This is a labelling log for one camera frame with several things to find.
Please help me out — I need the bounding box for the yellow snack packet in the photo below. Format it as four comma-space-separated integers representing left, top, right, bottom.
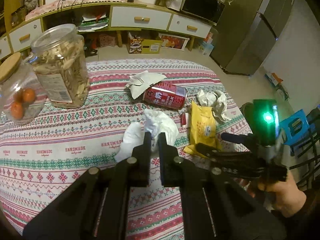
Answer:
183, 101, 222, 158

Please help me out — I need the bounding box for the white paper ball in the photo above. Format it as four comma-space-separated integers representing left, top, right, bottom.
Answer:
197, 90, 231, 122

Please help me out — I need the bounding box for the white tissue wad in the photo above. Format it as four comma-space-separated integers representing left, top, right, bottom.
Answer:
114, 108, 180, 163

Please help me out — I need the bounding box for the red drink can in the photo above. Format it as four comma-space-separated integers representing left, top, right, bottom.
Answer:
143, 81, 187, 110

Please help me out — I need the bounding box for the white torn paper sheet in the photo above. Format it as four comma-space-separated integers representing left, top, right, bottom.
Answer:
125, 70, 167, 99

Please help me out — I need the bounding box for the dark round trash bin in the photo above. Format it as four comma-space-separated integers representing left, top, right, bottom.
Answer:
240, 102, 253, 129

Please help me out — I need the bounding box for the person right hand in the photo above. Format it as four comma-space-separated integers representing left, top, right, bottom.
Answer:
258, 171, 306, 218

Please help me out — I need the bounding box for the blue plastic stool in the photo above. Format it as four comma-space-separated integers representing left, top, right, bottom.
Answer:
279, 109, 310, 146

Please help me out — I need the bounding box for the small red white wrapper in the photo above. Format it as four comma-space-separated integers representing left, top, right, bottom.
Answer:
180, 113, 187, 126

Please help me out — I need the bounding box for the grey refrigerator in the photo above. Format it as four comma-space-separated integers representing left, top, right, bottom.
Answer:
210, 0, 294, 76

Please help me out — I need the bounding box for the glass jar with cork lid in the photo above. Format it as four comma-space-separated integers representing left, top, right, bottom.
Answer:
1, 52, 47, 125

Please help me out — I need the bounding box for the plastic jar of seeds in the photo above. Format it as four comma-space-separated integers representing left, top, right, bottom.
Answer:
30, 24, 90, 108

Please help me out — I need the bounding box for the black microwave oven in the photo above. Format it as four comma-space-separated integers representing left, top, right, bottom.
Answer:
180, 0, 225, 25

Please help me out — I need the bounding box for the yellow cardboard box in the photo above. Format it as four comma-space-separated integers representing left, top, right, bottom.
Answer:
126, 31, 162, 54

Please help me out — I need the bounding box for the white wooden tv cabinet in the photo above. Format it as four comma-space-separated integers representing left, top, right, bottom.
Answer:
1, 1, 213, 59

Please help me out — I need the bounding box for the yellow wooden shelf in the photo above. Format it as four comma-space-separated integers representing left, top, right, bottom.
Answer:
4, 0, 46, 31

